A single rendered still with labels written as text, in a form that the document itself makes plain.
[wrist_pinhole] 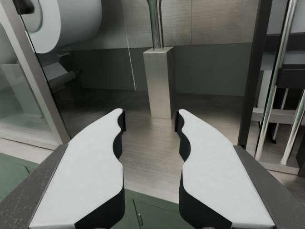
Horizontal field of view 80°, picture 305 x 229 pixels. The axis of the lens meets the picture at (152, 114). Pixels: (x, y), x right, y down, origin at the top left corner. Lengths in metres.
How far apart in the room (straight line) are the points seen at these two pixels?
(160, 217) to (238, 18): 0.77
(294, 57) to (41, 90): 0.62
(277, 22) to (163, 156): 0.43
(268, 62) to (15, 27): 0.59
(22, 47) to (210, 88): 0.76
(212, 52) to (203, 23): 0.13
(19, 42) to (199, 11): 0.65
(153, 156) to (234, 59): 0.56
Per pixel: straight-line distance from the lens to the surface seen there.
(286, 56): 0.47
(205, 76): 0.94
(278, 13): 0.46
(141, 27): 0.97
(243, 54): 0.90
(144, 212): 0.63
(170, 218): 0.60
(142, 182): 0.52
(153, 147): 0.62
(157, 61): 0.68
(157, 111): 0.76
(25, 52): 0.60
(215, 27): 0.88
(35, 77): 0.61
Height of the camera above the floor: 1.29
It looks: 29 degrees down
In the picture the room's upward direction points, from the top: 7 degrees counter-clockwise
